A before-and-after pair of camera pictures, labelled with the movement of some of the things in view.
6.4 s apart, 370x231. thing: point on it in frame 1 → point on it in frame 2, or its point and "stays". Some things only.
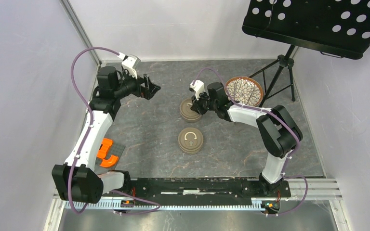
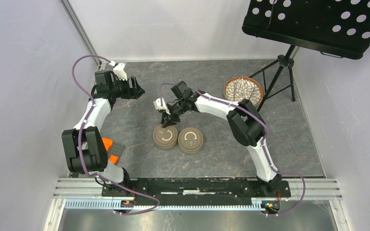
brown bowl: [191, 145] stays
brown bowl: [189, 114] → [165, 147]
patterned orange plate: [244, 90] stays
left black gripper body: [143, 91] → [127, 93]
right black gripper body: [203, 104] → [176, 109]
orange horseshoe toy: [111, 161] stays
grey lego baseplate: [117, 150] stays
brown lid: [191, 139] stays
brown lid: [188, 113] → [165, 136]
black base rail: [166, 189] stays
